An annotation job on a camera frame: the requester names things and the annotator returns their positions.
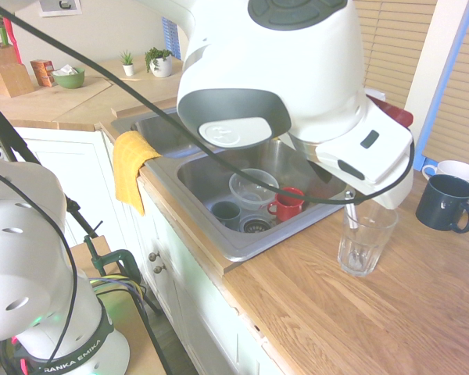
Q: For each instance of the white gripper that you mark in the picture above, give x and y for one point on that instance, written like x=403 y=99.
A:
x=375 y=164

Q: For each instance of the metal spoon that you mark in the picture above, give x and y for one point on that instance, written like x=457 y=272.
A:
x=351 y=218

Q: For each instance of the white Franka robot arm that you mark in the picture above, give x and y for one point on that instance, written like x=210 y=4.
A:
x=277 y=58

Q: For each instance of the metal sink drain strainer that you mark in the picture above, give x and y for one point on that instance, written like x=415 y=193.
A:
x=256 y=226

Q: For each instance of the stainless steel double sink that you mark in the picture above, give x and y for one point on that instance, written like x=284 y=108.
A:
x=203 y=176

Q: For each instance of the red cup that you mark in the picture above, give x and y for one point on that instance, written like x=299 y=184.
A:
x=287 y=211

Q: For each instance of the clear plastic bowl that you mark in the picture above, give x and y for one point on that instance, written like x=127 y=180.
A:
x=254 y=197

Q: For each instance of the clear drinking glass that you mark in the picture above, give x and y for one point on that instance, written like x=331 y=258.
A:
x=375 y=246

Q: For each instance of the dark grey cup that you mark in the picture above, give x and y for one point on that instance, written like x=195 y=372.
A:
x=226 y=215

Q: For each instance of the navy blue mug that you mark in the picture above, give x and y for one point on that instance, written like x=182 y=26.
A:
x=441 y=203

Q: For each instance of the white ceramic mug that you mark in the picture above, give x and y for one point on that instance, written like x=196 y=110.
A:
x=457 y=170

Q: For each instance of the wide tan window blind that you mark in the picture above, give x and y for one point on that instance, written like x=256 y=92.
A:
x=391 y=47

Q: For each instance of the round cabinet knob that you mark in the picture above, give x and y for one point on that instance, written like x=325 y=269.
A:
x=159 y=269
x=154 y=257

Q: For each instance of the yellow dish cloth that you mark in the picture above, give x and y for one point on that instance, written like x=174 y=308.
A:
x=131 y=172

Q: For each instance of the large plant white pot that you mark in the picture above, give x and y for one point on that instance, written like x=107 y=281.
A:
x=161 y=67

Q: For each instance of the blue ribbed panel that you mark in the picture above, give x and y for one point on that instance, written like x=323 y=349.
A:
x=171 y=39

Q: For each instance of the small plant white pot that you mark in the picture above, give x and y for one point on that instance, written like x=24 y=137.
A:
x=128 y=69

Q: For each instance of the green clamp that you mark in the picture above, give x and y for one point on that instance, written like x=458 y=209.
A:
x=117 y=258

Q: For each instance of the pale kitchen base cabinet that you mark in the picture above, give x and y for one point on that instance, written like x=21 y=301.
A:
x=82 y=164

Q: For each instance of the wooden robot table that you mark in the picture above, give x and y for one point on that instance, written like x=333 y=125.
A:
x=129 y=340

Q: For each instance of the green bowl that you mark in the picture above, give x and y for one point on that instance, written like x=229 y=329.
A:
x=70 y=80

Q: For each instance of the orange box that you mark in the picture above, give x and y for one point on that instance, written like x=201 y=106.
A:
x=42 y=73

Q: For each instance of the white paper sheet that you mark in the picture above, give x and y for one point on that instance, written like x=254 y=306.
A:
x=47 y=8

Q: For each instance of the wooden knife block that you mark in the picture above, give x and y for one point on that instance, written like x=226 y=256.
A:
x=8 y=74

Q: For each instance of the dark red wrist mount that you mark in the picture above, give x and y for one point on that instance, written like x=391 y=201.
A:
x=394 y=113

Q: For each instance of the black camera stand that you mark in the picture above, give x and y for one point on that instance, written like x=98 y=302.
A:
x=17 y=142

